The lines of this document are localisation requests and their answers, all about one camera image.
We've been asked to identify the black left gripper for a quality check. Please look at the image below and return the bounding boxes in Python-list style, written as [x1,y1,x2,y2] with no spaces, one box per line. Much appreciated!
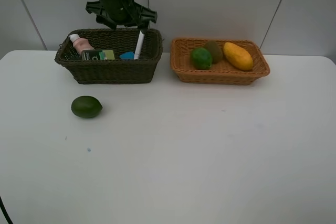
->
[86,0,157,34]

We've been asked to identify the white marker pink caps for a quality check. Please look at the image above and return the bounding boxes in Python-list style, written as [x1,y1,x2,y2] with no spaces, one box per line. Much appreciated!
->
[134,30,145,60]

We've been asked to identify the blue whiteboard eraser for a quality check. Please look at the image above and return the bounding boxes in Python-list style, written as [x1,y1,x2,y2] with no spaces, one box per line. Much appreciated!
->
[119,51,135,60]

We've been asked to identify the dark green pump bottle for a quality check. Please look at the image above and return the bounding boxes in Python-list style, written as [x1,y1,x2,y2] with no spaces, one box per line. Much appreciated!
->
[80,49,116,61]

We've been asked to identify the pink bottle white cap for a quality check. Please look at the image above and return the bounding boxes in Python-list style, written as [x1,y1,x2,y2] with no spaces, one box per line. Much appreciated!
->
[68,34,94,54]

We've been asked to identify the bright green lime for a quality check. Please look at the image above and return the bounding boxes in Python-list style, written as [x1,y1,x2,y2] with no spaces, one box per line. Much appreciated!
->
[191,47,213,70]

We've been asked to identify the brown kiwi fruit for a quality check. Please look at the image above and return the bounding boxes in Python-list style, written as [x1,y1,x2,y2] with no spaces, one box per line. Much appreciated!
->
[204,40,223,63]

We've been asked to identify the dark green lime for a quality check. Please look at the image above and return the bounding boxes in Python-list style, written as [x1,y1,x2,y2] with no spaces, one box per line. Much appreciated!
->
[71,96,103,119]

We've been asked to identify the yellow mango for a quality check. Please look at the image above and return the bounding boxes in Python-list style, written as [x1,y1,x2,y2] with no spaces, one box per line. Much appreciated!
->
[223,42,254,71]

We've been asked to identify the dark brown wicker basket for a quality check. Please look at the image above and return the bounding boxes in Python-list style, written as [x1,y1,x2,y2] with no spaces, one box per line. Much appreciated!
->
[55,28,163,84]

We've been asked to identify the orange wicker basket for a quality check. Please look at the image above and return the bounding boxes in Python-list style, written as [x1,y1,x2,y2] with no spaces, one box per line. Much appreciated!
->
[170,38,270,85]

